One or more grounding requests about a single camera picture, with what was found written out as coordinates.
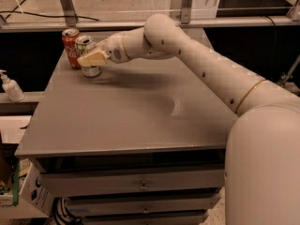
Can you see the grey drawer cabinet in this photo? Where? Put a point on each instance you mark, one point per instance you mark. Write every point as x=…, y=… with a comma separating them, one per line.
x=143, y=143

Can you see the white pump bottle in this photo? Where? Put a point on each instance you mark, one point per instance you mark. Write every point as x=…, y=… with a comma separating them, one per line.
x=12, y=89

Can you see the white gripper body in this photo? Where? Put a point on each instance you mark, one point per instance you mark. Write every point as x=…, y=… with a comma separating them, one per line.
x=114, y=49

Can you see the red coke can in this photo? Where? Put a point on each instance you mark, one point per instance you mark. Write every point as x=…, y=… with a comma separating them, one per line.
x=68, y=37

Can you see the white cardboard box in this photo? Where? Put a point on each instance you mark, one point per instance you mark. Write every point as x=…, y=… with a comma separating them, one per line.
x=32, y=200

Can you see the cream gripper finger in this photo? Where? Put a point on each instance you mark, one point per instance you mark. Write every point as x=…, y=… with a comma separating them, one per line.
x=95, y=58

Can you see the metal frame rail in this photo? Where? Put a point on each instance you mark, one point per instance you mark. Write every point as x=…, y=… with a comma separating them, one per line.
x=18, y=15

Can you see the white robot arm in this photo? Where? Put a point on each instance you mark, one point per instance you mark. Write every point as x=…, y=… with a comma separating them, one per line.
x=262, y=163

